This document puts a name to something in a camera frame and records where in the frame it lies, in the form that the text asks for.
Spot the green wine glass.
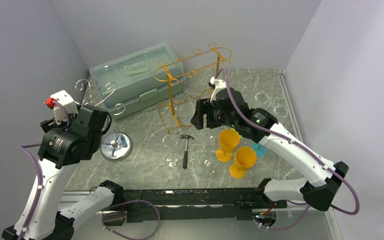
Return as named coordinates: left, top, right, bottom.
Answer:
left=233, top=129, right=243, bottom=139

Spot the chrome tree glass rack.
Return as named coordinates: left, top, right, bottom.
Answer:
left=75, top=79, right=133, bottom=162

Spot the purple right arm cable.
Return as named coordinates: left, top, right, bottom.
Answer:
left=214, top=68, right=361, bottom=216

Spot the blue wine glass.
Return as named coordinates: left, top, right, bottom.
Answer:
left=250, top=142, right=267, bottom=158

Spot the clear glass chrome rack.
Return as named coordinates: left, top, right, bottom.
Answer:
left=162, top=134, right=181, bottom=168
left=201, top=131, right=216, bottom=149

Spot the clear plastic storage box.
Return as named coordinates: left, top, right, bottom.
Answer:
left=89, top=42, right=186, bottom=120

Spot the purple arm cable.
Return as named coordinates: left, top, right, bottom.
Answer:
left=16, top=143, right=45, bottom=240
left=214, top=68, right=361, bottom=216

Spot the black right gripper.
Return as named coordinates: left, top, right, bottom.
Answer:
left=190, top=97, right=238, bottom=130

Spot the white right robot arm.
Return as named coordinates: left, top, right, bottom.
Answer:
left=190, top=98, right=349, bottom=212

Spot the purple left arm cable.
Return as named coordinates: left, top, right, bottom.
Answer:
left=16, top=143, right=45, bottom=240

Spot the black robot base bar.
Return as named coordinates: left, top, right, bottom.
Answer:
left=104, top=187, right=287, bottom=223

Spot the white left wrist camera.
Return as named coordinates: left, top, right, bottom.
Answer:
left=44, top=90, right=79, bottom=126

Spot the clear wine glass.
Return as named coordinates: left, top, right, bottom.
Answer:
left=254, top=92, right=269, bottom=104
left=274, top=105, right=289, bottom=119

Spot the gold wire glass rack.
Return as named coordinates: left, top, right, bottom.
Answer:
left=153, top=42, right=233, bottom=134

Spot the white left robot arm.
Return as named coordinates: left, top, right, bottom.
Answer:
left=1, top=105, right=124, bottom=240

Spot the black handled hammer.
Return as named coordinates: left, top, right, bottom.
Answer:
left=180, top=134, right=195, bottom=169

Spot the orange wine glass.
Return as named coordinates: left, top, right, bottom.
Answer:
left=229, top=146, right=257, bottom=179
left=215, top=129, right=241, bottom=163

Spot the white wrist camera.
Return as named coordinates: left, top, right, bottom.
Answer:
left=44, top=90, right=79, bottom=126
left=208, top=76, right=227, bottom=102

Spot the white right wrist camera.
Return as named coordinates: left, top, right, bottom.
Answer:
left=208, top=76, right=227, bottom=102

